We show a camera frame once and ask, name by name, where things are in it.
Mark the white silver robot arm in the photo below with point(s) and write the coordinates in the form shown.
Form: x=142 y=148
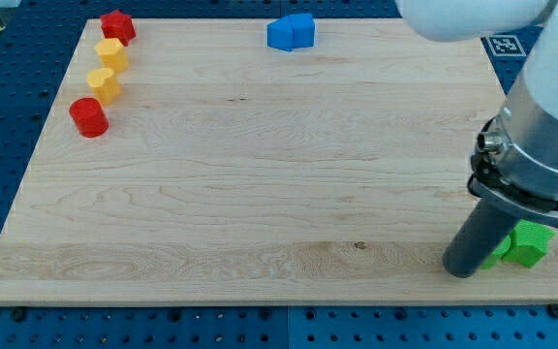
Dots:
x=515 y=161

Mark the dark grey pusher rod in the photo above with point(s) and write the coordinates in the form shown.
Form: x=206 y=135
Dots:
x=477 y=240

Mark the blue block left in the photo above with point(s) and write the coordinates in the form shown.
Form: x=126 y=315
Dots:
x=279 y=34

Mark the green star block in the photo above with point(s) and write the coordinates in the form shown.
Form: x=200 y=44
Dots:
x=529 y=243

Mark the red star block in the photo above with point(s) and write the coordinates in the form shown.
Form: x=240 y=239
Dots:
x=117 y=25

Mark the fiducial marker tag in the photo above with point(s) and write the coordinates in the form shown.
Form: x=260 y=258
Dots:
x=505 y=46

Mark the green round block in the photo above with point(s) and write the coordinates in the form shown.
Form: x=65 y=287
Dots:
x=496 y=256

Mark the yellow heart block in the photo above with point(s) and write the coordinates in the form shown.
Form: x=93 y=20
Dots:
x=104 y=84

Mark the red cylinder block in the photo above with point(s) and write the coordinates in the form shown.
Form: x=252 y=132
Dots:
x=89 y=117

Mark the wooden board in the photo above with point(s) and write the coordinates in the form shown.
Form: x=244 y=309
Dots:
x=232 y=173

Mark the yellow hexagon block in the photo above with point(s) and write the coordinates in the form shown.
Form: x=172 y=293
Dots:
x=113 y=54

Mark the blue block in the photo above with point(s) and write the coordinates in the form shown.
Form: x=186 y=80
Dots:
x=279 y=34
x=303 y=27

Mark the blue block right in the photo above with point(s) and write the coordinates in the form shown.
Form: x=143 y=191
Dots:
x=303 y=27

